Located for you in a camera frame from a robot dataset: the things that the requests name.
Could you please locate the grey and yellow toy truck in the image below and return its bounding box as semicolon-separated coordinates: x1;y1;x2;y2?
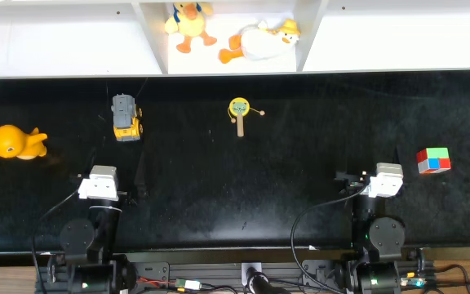
110;93;144;143

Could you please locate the yellow rubber duck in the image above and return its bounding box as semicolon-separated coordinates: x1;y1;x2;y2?
0;124;49;161

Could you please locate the yellow rattle drum toy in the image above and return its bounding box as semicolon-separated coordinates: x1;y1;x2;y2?
227;96;267;138

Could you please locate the many-coloured puzzle cube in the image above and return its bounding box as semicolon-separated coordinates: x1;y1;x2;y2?
416;147;452;176

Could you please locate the white shelf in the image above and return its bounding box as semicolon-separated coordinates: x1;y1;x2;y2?
0;0;470;79

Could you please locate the white plush duck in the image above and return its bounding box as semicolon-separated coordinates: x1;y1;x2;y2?
218;18;302;65

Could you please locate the yellow plush duck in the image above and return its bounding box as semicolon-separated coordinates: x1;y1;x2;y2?
163;2;219;55

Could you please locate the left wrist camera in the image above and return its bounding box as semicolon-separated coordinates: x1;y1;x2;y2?
78;164;120;202

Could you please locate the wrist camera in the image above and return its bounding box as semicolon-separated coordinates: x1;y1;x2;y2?
78;164;120;202
366;162;405;199

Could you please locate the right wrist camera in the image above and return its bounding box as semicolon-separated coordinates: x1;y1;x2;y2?
366;162;405;199

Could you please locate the black cable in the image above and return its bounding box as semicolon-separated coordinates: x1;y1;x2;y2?
290;183;370;294
30;188;82;294

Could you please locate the mounting rail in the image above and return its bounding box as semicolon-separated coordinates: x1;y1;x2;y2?
34;247;470;294

